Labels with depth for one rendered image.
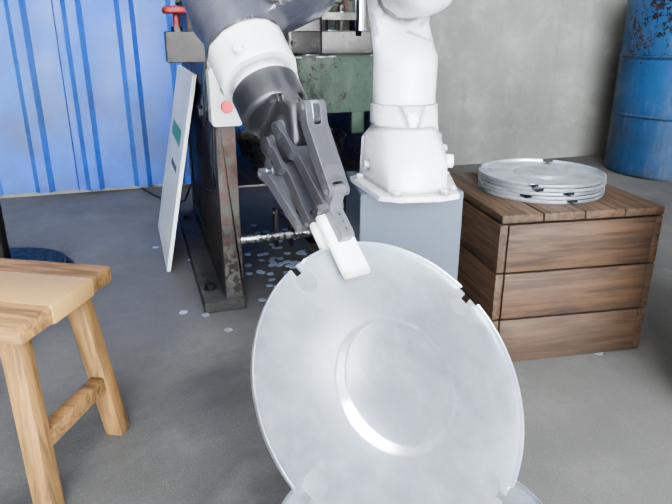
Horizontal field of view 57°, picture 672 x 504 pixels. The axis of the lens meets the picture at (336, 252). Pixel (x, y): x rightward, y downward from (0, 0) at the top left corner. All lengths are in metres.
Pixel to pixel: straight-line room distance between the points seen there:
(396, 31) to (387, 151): 0.21
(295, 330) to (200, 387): 0.82
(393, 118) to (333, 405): 0.62
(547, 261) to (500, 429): 0.79
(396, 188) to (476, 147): 2.53
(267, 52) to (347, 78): 1.03
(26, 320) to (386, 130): 0.62
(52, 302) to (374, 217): 0.52
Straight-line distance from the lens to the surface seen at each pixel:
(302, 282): 0.57
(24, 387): 1.02
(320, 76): 1.66
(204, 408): 1.29
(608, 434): 1.30
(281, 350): 0.54
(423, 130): 1.06
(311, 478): 0.52
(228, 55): 0.68
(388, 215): 1.06
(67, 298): 1.02
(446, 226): 1.09
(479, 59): 3.46
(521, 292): 1.39
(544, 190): 1.42
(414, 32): 1.12
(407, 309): 0.62
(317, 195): 0.60
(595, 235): 1.43
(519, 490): 0.75
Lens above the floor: 0.71
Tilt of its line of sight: 20 degrees down
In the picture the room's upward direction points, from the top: straight up
